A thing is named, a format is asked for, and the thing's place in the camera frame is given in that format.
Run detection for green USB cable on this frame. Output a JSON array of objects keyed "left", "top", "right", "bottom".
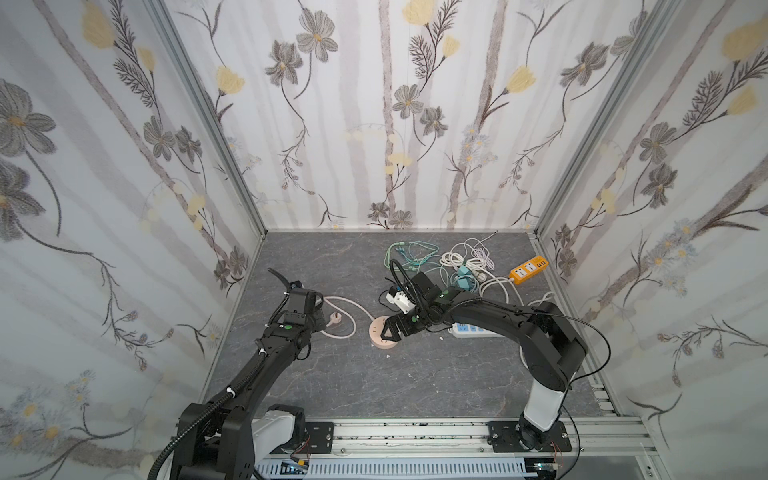
[{"left": 383, "top": 241, "right": 442, "bottom": 280}]

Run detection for round pink power socket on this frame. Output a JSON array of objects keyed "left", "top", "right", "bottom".
[{"left": 368, "top": 317, "right": 402, "bottom": 350}]

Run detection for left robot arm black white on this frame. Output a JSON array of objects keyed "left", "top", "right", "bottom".
[{"left": 147, "top": 284, "right": 327, "bottom": 479}]

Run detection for teal charger plug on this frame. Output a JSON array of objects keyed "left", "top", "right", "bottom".
[{"left": 454, "top": 266, "right": 477, "bottom": 292}]

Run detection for white blue power strip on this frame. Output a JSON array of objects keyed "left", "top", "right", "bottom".
[{"left": 450, "top": 323, "right": 499, "bottom": 339}]

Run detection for orange power strip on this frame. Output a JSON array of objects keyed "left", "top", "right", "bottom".
[{"left": 508, "top": 256, "right": 549, "bottom": 285}]

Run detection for beige socket power cord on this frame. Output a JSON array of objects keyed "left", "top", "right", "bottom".
[{"left": 317, "top": 296, "right": 376, "bottom": 340}]

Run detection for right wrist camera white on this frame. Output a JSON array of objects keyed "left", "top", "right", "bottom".
[{"left": 385, "top": 288, "right": 416, "bottom": 313}]

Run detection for white cable bundle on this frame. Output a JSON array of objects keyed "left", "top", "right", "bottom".
[{"left": 439, "top": 230, "right": 511, "bottom": 301}]

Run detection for white slotted cable duct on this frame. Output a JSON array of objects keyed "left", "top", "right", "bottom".
[{"left": 255, "top": 458, "right": 538, "bottom": 479}]

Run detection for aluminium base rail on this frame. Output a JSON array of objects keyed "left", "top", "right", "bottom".
[{"left": 161, "top": 416, "right": 661, "bottom": 480}]

